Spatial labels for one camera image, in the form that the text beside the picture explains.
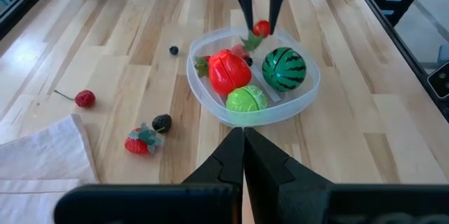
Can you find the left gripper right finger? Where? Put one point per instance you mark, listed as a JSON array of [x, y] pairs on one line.
[[315, 203]]

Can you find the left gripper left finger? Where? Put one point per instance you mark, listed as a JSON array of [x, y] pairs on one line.
[[175, 203]]

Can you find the red cherry tomato green leaf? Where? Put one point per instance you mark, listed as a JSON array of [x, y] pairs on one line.
[[262, 28]]

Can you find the green striped toy watermelon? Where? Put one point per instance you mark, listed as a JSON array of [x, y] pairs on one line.
[[284, 69]]

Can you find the red toy bell pepper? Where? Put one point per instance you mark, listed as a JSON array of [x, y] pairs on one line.
[[229, 73]]

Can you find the toy blackberry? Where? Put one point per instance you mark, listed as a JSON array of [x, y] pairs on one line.
[[162, 123]]

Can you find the clear plastic tupperware container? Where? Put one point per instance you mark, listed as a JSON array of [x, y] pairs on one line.
[[280, 106]]

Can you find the green toy cabbage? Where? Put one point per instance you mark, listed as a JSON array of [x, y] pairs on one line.
[[245, 99]]

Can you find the red toy berry with stem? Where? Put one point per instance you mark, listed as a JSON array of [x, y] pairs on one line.
[[85, 98]]

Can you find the beige folded cloth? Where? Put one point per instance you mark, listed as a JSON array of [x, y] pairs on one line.
[[42, 161]]

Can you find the black camera box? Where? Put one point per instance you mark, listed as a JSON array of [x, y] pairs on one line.
[[438, 80]]

